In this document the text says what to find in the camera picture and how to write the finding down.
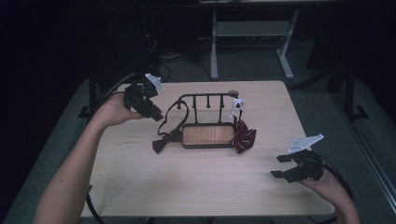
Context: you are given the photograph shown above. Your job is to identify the black metal stand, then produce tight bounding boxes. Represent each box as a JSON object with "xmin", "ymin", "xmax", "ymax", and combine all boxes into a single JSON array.
[{"xmin": 326, "ymin": 62, "xmax": 371, "ymax": 122}]

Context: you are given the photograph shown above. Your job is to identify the metal floor rail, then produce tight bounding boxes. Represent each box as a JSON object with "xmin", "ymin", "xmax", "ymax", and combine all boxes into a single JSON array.
[{"xmin": 330, "ymin": 91, "xmax": 396, "ymax": 204}]

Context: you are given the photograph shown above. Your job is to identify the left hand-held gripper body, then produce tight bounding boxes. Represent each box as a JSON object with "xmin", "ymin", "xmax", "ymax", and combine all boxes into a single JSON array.
[{"xmin": 123, "ymin": 73, "xmax": 165, "ymax": 117}]

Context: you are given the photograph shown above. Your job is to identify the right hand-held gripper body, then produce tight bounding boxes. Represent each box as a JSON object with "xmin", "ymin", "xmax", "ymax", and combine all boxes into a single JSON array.
[{"xmin": 283, "ymin": 133, "xmax": 325, "ymax": 184}]

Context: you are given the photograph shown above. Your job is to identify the dark bow tie with strap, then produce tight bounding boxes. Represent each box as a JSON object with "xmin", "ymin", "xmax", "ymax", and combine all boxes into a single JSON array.
[{"xmin": 151, "ymin": 99, "xmax": 191, "ymax": 155}]

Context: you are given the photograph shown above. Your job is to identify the left hand-held gripper black cable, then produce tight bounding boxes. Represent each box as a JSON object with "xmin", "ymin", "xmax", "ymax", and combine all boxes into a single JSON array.
[{"xmin": 92, "ymin": 72, "xmax": 145, "ymax": 110}]

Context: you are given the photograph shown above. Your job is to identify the red striped bow tie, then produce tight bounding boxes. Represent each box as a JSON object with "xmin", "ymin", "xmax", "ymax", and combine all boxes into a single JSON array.
[{"xmin": 232, "ymin": 115, "xmax": 258, "ymax": 154}]

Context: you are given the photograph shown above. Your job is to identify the hand-held gripper black cable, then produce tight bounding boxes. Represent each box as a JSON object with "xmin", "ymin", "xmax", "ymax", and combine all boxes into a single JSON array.
[
  {"xmin": 92, "ymin": 72, "xmax": 145, "ymax": 110},
  {"xmin": 318, "ymin": 154, "xmax": 355, "ymax": 202}
]

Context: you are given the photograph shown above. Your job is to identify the person's left hand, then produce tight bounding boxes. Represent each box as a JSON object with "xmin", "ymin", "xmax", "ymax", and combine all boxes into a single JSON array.
[{"xmin": 92, "ymin": 92, "xmax": 148, "ymax": 128}]

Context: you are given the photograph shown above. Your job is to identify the small white tag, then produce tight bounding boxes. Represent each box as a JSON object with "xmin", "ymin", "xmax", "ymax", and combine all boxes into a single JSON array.
[{"xmin": 229, "ymin": 97, "xmax": 246, "ymax": 119}]

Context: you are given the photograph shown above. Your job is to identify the black floor cables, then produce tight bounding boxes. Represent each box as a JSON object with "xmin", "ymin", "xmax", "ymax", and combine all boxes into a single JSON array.
[{"xmin": 153, "ymin": 52, "xmax": 213, "ymax": 82}]

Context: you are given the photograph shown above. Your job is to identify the black rack with wooden base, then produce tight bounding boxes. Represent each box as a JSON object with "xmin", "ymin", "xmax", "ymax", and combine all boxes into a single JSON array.
[{"xmin": 177, "ymin": 90, "xmax": 241, "ymax": 150}]

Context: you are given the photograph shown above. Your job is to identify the white metal desk frame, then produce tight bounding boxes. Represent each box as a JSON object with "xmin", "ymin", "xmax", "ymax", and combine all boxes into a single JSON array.
[{"xmin": 209, "ymin": 8, "xmax": 302, "ymax": 81}]

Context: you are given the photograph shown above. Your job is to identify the right hand-held gripper black cable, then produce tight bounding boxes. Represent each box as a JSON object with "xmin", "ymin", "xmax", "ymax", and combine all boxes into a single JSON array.
[{"xmin": 318, "ymin": 154, "xmax": 355, "ymax": 202}]

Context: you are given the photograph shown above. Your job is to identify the person's right hand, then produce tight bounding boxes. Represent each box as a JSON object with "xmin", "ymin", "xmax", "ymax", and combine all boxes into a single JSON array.
[{"xmin": 299, "ymin": 169, "xmax": 344, "ymax": 202}]

